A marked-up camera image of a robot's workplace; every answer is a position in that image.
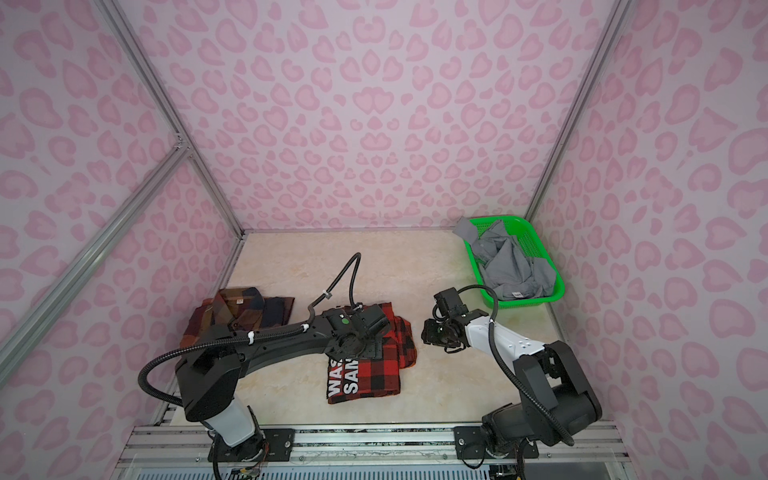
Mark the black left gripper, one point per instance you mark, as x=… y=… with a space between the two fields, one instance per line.
x=374 y=351

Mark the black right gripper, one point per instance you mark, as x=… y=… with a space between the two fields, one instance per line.
x=428 y=335

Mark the red black plaid shirt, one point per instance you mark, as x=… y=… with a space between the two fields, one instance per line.
x=356 y=379

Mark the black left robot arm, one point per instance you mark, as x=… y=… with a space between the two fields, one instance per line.
x=208 y=374

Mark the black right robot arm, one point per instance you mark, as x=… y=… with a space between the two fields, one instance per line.
x=556 y=402

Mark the grey shirt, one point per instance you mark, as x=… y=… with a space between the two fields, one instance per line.
x=510 y=264

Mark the folded brown plaid shirt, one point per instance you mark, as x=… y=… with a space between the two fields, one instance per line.
x=241 y=309

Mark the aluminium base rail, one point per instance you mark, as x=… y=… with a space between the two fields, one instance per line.
x=373 y=451

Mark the aluminium frame diagonal bar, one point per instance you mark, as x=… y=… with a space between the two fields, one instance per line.
x=39 y=319

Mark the left corner aluminium post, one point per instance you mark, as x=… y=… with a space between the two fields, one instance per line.
x=128 y=40

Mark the corner aluminium post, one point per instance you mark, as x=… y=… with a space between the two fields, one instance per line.
x=128 y=40
x=619 y=16

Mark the right corner aluminium post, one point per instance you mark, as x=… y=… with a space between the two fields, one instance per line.
x=619 y=16

